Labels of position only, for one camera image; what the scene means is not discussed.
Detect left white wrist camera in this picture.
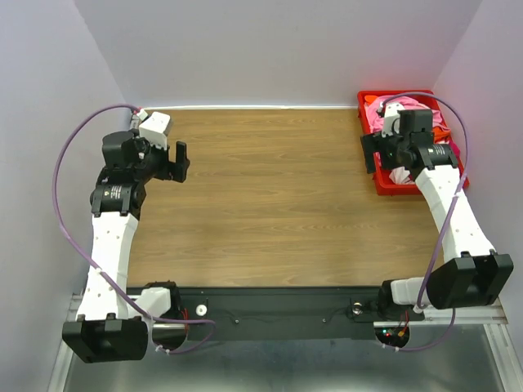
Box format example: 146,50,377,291
138,112,171,150

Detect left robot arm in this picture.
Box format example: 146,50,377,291
62,130,190,363

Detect aluminium frame rail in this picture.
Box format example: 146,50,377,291
66,295,507,326

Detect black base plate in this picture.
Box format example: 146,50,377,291
153,286,424,347

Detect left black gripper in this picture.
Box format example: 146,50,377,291
133,128,190,183

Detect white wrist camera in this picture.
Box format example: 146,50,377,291
381,102,405,138
138,112,171,150

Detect red plastic bin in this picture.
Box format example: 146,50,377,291
357,90,463,196

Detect small circuit board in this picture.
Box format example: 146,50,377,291
381,327,409,339

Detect magenta t shirt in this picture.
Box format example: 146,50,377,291
449,140,461,158

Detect white round knob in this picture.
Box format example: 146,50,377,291
195,304,208,317

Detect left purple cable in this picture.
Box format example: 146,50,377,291
51,105,217,355

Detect orange t shirt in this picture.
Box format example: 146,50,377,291
363,94,450,142

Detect silver round knob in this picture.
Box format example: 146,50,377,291
351,302,363,316

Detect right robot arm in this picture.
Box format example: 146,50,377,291
361,104,514,319

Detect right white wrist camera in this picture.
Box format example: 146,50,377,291
381,102,405,138

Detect light pink t shirt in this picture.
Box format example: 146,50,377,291
364,94,445,136

